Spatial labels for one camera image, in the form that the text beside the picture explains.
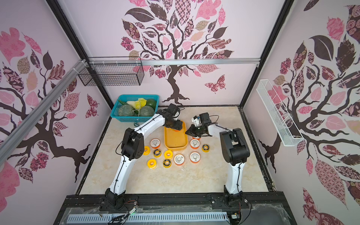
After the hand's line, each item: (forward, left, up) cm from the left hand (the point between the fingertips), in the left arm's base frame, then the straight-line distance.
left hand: (176, 127), depth 101 cm
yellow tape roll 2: (-26, +15, -4) cm, 30 cm away
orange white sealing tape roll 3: (-11, +14, -3) cm, 19 cm away
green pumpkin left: (+12, +38, +7) cm, 40 cm away
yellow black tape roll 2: (-27, +5, -3) cm, 28 cm away
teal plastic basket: (+13, +48, +4) cm, 49 cm away
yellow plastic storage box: (-9, 0, -4) cm, 10 cm away
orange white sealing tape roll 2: (-8, -14, -2) cm, 17 cm away
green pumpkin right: (+11, +23, +6) cm, 26 cm away
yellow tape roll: (-20, +5, -3) cm, 20 cm away
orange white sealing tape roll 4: (-12, -13, -3) cm, 18 cm away
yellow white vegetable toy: (+21, +31, +5) cm, 38 cm away
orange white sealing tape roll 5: (-23, -3, -4) cm, 24 cm away
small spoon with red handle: (+6, +31, -3) cm, 32 cm away
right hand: (-6, -7, +1) cm, 10 cm away
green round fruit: (+22, +20, +5) cm, 30 cm away
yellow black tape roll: (-18, +12, -4) cm, 22 cm away
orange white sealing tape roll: (-4, -1, +3) cm, 5 cm away
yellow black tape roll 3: (-15, -21, -4) cm, 26 cm away
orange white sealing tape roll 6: (-22, -13, -4) cm, 25 cm away
